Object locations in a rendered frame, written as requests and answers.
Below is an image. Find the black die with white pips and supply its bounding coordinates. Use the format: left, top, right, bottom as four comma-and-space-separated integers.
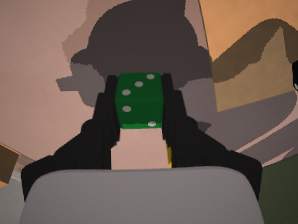
292, 60, 298, 92

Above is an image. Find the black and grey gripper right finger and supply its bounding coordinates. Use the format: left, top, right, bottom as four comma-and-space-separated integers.
161, 73, 263, 200

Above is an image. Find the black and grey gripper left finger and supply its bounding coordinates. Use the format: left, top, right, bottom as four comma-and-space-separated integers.
21, 75, 121, 202

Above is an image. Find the orange flat mat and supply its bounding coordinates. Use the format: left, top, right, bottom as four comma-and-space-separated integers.
198, 0, 298, 112

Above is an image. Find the green die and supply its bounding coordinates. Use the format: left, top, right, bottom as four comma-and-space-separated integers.
115, 72, 164, 129

